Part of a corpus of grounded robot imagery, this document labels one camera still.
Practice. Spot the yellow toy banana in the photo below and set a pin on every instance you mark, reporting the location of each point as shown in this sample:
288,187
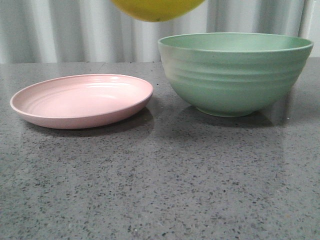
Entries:
156,10

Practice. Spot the pink plate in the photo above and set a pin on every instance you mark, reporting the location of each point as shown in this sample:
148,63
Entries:
82,101

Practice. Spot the green ribbed bowl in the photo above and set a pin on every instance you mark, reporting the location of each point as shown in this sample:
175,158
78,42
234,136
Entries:
232,74

